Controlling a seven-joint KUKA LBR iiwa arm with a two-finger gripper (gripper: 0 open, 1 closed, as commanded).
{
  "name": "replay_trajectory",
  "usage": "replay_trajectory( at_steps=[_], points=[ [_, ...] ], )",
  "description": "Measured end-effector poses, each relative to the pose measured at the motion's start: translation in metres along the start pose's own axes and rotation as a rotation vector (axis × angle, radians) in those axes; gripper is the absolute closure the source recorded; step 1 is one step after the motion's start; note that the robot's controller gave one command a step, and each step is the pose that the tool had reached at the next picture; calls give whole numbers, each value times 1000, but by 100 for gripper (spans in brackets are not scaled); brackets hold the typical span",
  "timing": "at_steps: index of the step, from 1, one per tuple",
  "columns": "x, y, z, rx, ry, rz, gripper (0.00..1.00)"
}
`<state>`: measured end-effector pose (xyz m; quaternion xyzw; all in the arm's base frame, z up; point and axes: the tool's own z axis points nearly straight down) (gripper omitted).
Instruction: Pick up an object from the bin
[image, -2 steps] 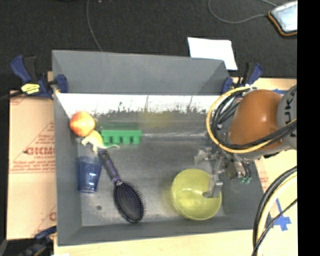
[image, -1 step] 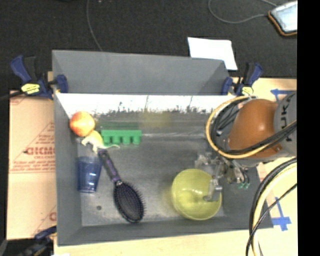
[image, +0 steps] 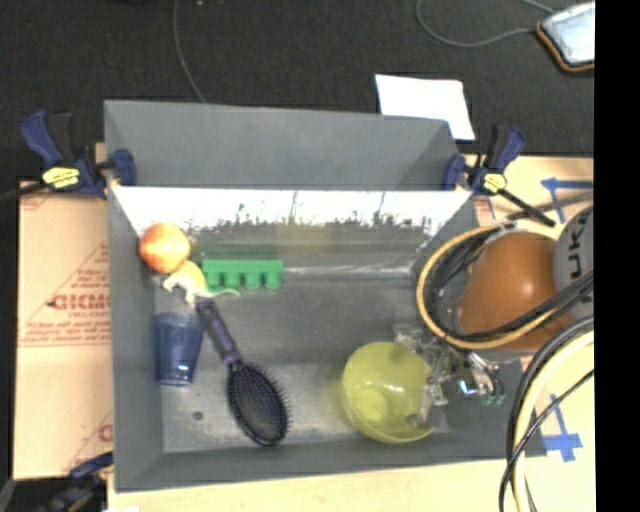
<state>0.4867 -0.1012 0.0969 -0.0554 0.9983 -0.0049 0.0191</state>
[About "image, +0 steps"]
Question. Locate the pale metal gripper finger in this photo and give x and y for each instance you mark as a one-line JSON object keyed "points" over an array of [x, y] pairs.
{"points": [[412, 340], [429, 400]]}

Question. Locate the yellow-green plastic bowl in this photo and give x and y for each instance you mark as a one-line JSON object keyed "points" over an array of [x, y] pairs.
{"points": [[382, 392]]}

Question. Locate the grey metal bin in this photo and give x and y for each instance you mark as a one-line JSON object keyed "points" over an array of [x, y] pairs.
{"points": [[320, 325]]}

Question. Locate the purple hairbrush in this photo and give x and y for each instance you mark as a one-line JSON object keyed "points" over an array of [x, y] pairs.
{"points": [[255, 400]]}

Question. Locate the green ribbed block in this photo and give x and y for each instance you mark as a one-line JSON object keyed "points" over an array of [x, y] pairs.
{"points": [[242, 274]]}

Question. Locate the yellow toy banana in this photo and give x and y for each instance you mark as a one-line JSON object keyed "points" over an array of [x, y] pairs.
{"points": [[192, 282]]}

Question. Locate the blue translucent cup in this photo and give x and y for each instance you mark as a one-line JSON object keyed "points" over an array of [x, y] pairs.
{"points": [[175, 347]]}

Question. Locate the red-orange apple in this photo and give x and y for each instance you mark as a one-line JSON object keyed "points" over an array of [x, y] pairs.
{"points": [[164, 247]]}

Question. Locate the brown cardboard board red print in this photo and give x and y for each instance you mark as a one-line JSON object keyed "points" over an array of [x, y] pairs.
{"points": [[60, 350]]}

